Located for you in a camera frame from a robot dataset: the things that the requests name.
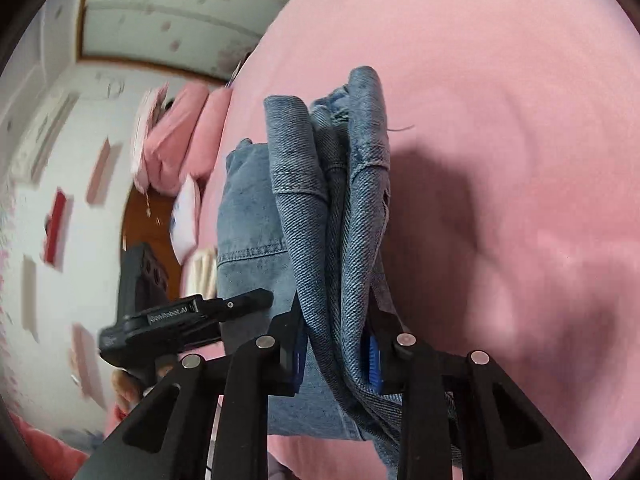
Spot blue denim jacket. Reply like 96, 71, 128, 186
217, 66, 404, 478

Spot folded white cream clothes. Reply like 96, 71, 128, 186
183, 248, 217, 299

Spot person's left hand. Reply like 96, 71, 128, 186
111, 368, 151, 417

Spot small white printed pillow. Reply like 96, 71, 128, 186
169, 176, 201, 264

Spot brown wooden headboard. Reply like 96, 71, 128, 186
122, 186, 182, 300

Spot folded pink quilt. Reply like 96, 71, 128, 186
143, 81, 232, 196

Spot pink lace pillow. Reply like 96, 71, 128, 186
129, 84, 168, 194

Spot floral sliding wardrobe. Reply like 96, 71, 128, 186
78, 0, 290, 80

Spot pink bed sheet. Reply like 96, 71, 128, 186
218, 0, 639, 479

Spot red wall shelf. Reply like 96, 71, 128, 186
41, 188, 74, 272

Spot pink wall shelf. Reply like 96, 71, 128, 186
85, 138, 122, 208

